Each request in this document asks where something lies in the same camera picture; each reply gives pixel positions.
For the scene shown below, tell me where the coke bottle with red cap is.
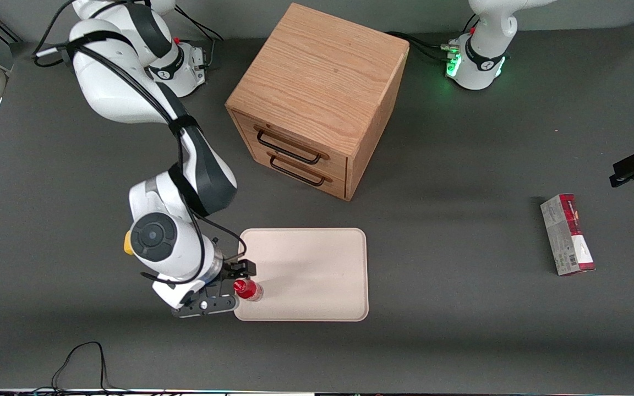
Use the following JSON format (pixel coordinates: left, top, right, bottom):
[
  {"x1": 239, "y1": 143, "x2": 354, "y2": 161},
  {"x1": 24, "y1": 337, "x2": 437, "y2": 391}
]
[{"x1": 233, "y1": 279, "x2": 264, "y2": 303}]

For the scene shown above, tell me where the beige rectangular tray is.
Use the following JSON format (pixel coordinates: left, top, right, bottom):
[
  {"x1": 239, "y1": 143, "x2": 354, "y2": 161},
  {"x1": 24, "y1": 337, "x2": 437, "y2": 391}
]
[{"x1": 233, "y1": 228, "x2": 369, "y2": 322}]

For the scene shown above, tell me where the red plaid cardboard box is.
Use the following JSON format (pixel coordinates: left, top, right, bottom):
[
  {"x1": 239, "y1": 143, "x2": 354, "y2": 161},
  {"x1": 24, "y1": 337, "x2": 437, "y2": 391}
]
[{"x1": 540, "y1": 193, "x2": 596, "y2": 277}]

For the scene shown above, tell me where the wooden two-drawer cabinet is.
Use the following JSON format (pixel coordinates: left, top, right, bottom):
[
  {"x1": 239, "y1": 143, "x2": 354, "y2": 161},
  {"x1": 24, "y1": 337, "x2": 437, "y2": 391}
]
[{"x1": 225, "y1": 3, "x2": 410, "y2": 202}]

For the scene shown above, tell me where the thin black looped cable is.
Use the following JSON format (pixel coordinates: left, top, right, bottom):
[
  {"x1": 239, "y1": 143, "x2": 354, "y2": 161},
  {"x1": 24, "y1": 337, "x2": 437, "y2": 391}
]
[{"x1": 34, "y1": 341, "x2": 130, "y2": 394}]

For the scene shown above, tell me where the black metal drawer handle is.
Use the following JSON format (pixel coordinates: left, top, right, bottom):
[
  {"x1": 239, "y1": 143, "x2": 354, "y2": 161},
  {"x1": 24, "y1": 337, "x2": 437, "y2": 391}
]
[
  {"x1": 254, "y1": 127, "x2": 324, "y2": 166},
  {"x1": 269, "y1": 155, "x2": 330, "y2": 188}
]

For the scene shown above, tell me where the black cable bundle along arm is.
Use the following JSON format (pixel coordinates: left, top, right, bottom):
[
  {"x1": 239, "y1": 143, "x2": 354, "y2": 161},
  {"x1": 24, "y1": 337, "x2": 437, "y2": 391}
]
[{"x1": 32, "y1": 0, "x2": 249, "y2": 288}]

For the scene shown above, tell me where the thin black cable at arm base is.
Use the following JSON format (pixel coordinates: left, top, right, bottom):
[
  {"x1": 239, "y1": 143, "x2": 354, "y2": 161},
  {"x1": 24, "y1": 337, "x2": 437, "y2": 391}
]
[{"x1": 173, "y1": 4, "x2": 225, "y2": 43}]

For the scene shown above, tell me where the thick black cable at arm base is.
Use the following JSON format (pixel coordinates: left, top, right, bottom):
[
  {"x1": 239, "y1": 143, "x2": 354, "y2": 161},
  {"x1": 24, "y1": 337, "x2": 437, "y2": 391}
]
[{"x1": 386, "y1": 31, "x2": 456, "y2": 63}]

